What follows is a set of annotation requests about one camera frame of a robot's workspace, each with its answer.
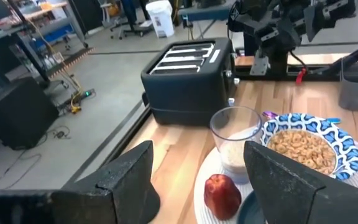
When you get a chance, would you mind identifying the black four-slot toaster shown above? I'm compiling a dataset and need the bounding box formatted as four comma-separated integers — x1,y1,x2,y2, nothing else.
140,37,239,127

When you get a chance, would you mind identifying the black cabinet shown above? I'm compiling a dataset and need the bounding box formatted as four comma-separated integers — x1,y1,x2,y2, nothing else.
0,77,59,151

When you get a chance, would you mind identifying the red tag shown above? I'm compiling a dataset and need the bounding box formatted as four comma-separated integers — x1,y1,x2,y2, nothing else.
295,67,307,85

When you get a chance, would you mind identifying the blue patterned paper bowl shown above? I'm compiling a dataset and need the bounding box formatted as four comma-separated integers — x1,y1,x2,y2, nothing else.
260,113,358,181

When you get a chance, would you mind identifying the dark teal plate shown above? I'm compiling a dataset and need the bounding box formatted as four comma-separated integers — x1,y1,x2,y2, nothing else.
236,190,267,224

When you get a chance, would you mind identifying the yellow floor cable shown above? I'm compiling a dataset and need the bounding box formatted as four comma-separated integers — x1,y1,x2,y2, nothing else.
26,18,84,114

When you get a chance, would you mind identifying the thin black floor cable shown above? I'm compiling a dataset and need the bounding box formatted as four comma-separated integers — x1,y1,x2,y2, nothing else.
0,126,71,190

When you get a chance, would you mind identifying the red apple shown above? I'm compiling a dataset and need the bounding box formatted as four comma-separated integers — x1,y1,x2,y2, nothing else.
203,174,242,221

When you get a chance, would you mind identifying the white round woven placemat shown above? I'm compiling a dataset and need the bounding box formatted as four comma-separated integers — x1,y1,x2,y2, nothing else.
193,141,358,224

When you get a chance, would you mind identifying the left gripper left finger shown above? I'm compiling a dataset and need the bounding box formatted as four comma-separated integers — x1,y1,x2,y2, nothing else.
53,140,162,224

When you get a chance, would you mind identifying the hazard striped floor strip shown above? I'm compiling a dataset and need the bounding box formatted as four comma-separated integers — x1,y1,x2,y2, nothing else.
47,46,96,78

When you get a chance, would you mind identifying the clear plastic glass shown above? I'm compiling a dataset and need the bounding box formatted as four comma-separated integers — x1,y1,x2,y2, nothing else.
209,106,263,184

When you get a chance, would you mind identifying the cereal rings heap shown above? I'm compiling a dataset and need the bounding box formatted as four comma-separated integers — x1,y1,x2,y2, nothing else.
267,129,337,175

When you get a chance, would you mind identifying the blue bench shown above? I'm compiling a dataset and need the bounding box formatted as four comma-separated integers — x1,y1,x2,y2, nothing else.
178,4,233,23

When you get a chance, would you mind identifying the black gantry beam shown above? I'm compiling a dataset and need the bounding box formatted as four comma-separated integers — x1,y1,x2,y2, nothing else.
320,36,358,77

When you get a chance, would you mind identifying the grey workbench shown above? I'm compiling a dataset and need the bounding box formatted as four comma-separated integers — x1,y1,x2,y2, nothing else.
0,0,90,91

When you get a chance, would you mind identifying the white trash bin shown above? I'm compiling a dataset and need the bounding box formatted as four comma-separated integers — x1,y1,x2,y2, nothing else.
145,0,175,39

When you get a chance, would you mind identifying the black table frame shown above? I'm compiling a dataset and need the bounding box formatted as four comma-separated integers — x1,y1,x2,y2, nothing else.
62,60,358,190

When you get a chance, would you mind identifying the power strip with green light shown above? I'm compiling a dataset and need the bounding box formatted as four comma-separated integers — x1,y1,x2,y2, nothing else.
73,88,96,101

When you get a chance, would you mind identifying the office chair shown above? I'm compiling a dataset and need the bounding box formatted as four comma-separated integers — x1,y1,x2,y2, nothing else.
109,0,155,40

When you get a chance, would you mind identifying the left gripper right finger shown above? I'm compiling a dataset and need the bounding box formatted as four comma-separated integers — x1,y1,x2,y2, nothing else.
243,140,327,224

